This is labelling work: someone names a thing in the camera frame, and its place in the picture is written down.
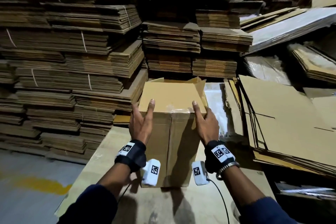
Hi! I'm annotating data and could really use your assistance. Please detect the pile of brown cartons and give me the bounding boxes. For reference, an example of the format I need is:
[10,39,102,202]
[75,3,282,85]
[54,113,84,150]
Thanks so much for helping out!
[223,74,336,177]

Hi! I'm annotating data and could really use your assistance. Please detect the person's right forearm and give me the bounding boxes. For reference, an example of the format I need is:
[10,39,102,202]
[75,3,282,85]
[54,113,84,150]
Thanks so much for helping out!
[220,166,300,224]

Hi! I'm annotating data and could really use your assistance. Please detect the clear plastic sheet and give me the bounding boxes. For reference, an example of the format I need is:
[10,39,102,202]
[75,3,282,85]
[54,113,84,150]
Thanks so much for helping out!
[244,56,292,86]

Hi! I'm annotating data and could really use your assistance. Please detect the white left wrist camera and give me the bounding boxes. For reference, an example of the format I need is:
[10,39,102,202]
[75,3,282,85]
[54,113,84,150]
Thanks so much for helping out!
[142,158,161,187]

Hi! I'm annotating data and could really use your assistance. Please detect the person's left hand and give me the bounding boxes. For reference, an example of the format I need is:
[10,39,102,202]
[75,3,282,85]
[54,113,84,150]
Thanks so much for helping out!
[128,99,156,146]

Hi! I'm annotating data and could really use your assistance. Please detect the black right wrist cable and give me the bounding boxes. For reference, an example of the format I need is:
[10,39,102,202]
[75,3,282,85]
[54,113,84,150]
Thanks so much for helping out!
[207,178,231,224]

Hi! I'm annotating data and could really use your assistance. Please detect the stacks of flat cardboard bundles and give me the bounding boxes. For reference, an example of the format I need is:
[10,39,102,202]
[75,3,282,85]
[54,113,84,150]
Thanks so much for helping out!
[0,0,263,165]

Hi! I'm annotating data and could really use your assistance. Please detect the brown cardboard box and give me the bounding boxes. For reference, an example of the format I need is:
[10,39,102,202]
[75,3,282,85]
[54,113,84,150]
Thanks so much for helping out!
[138,77,209,188]

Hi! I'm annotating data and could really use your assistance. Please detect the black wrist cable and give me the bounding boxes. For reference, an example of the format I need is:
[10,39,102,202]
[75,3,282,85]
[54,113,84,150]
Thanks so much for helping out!
[207,178,231,224]
[118,178,144,202]

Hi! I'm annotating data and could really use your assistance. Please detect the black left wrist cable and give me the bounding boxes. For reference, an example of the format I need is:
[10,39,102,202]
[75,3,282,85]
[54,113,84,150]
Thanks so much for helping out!
[118,178,144,202]

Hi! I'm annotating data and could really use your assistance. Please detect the white plastic sack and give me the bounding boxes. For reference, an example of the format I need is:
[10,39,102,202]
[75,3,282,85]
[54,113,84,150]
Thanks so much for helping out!
[204,82,233,139]

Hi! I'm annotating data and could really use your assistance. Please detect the pale flat board bundle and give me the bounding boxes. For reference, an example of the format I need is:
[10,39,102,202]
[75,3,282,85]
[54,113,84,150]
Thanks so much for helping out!
[240,7,336,55]

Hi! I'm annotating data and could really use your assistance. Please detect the person's right hand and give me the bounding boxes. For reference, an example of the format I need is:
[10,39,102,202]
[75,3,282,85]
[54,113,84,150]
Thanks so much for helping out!
[191,100,220,147]

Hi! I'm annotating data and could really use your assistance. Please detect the silver bracelet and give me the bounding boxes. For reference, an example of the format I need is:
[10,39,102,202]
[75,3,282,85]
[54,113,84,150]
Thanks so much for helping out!
[216,161,241,180]

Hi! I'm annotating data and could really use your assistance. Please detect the plywood work board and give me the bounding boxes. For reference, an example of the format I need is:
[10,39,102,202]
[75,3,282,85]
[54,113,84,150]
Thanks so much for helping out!
[54,126,276,224]

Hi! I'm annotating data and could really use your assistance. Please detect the person's left forearm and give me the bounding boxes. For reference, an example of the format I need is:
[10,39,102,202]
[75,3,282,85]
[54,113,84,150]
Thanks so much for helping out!
[58,163,132,224]

